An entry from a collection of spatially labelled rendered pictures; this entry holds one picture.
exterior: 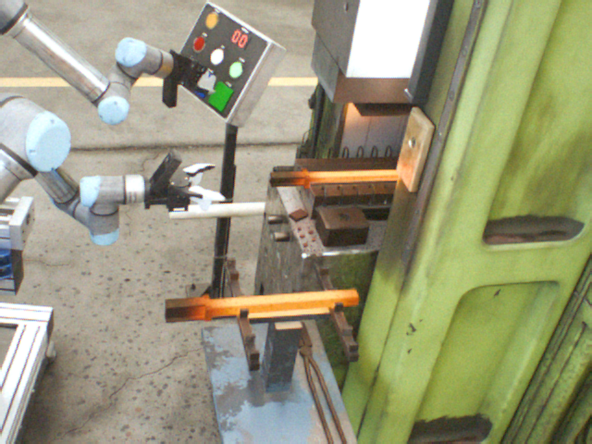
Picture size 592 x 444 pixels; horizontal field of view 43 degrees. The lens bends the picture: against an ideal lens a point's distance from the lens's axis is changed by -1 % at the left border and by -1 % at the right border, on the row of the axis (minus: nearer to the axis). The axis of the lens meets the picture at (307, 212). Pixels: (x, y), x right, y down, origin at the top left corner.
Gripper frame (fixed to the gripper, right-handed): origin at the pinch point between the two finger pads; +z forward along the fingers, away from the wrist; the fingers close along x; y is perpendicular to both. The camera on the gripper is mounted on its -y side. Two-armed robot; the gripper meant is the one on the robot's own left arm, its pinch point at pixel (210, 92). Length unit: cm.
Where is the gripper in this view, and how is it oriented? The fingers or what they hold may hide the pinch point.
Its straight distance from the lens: 231.9
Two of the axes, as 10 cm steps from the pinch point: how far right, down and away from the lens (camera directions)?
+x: -6.4, -5.2, 5.6
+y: 5.0, -8.4, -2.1
